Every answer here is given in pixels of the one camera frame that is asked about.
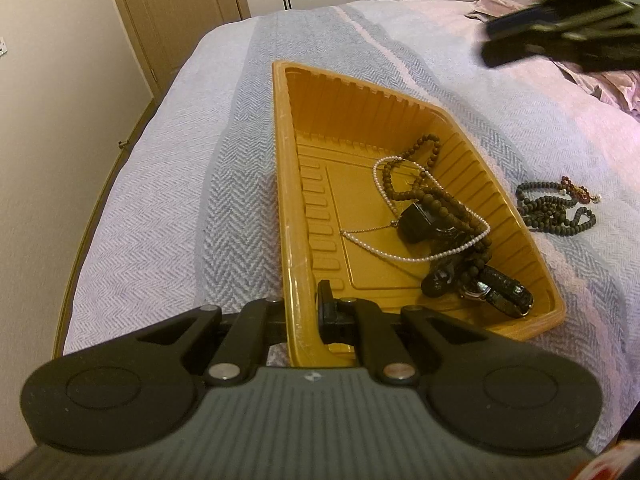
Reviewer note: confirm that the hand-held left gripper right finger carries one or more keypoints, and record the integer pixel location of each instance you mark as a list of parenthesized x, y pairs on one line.
[(325, 310)]

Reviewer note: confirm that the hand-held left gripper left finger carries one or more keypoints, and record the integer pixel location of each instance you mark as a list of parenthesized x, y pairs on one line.
[(255, 330)]

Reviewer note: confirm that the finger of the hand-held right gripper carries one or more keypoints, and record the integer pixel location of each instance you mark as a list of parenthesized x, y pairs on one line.
[(520, 22), (520, 52)]

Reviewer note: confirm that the orange plastic tray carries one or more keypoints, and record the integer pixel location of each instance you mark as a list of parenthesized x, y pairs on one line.
[(350, 195)]

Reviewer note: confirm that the small black block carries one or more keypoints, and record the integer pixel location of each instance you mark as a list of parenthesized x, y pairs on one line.
[(415, 222)]

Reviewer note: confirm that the black wristwatch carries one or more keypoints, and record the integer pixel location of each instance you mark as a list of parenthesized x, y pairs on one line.
[(505, 292)]

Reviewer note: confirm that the crumpled pink blanket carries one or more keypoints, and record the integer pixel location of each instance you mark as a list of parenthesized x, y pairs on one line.
[(590, 85)]

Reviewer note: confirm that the brown wooden door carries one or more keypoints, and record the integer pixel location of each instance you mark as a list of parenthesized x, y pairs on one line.
[(175, 15)]

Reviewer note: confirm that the red patterned cloth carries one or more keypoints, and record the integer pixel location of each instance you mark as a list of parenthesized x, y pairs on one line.
[(620, 462)]

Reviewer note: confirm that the white wall socket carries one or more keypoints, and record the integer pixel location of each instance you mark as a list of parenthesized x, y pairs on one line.
[(3, 46)]

